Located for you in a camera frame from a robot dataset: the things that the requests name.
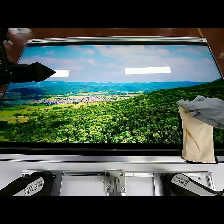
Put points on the grey garment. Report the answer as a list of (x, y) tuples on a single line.
[(207, 110)]

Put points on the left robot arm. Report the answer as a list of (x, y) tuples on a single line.
[(23, 72)]

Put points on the beige garment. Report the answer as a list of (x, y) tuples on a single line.
[(198, 140)]

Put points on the silver frame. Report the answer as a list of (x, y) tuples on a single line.
[(100, 159)]

